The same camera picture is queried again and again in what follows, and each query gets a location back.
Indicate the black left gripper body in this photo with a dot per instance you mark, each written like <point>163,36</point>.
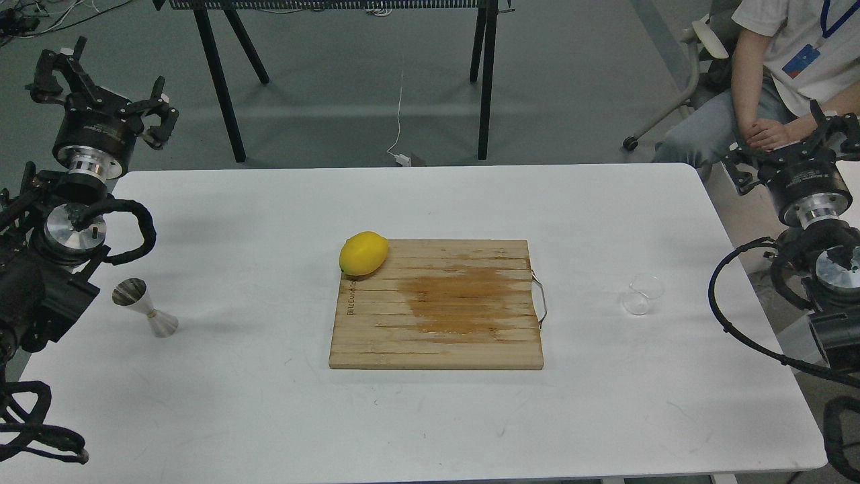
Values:
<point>107,131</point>

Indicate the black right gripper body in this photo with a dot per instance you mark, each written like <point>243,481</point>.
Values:
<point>805,186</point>

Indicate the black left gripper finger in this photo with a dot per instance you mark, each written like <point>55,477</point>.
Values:
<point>59,76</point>
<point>156,136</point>

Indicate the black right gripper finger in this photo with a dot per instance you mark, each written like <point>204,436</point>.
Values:
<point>748,168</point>
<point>829,123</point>

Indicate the steel double jigger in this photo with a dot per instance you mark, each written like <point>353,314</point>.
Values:
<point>133,294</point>

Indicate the clear glass measuring cup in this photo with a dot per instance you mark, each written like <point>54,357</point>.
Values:
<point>641,293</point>

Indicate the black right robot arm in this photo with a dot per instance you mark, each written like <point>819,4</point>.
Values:
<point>814,262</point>

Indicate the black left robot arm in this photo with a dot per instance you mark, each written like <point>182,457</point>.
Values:
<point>64,224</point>

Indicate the seated person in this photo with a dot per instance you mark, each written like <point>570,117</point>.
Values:
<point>788,54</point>

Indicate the grey office chair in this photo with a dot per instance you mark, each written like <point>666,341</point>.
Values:
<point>697,55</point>

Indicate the yellow lemon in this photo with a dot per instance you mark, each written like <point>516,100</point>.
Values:
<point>363,253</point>

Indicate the wooden cutting board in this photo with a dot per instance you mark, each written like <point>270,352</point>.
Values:
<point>440,304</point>

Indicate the black metal frame table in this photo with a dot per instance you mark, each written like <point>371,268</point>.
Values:
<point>482,56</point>

